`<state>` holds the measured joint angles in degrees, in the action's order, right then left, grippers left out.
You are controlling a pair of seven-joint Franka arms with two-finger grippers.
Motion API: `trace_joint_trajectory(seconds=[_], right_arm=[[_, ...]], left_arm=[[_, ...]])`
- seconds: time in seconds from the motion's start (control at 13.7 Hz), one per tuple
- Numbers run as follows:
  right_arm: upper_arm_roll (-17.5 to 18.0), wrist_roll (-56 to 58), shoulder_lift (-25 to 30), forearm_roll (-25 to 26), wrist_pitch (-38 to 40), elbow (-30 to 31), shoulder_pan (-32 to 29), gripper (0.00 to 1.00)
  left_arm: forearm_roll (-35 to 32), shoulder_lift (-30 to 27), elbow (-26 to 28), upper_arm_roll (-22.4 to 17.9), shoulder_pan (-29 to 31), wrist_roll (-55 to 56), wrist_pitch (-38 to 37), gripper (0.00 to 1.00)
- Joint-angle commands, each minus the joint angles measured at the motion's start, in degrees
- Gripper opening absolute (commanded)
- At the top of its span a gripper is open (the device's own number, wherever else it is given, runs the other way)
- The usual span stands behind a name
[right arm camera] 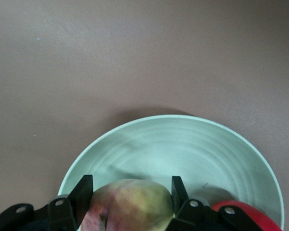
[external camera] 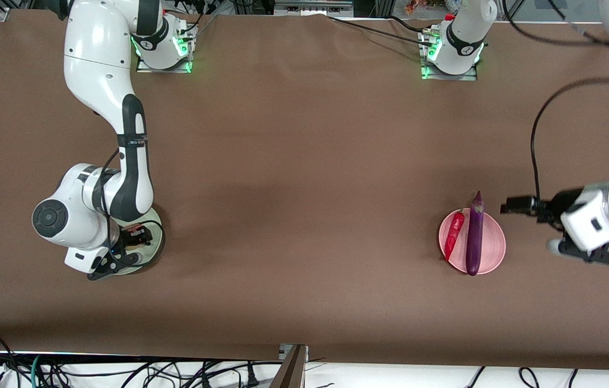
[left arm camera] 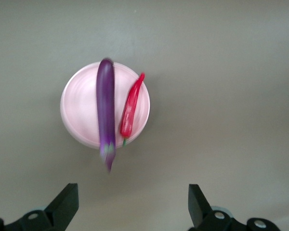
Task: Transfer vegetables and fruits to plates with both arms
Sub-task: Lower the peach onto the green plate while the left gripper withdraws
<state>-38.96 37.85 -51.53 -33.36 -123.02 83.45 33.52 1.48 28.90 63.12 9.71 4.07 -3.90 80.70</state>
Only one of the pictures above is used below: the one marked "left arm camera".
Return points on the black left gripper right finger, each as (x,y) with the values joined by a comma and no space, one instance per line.
(202,216)

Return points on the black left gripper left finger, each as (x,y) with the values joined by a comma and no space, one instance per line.
(60,211)

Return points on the long purple eggplant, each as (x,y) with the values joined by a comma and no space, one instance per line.
(106,101)

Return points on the red chili pepper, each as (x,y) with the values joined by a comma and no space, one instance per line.
(131,108)

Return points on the pink plate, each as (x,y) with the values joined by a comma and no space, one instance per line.
(79,108)

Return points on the large table cover sheet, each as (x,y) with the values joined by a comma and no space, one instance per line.
(231,72)

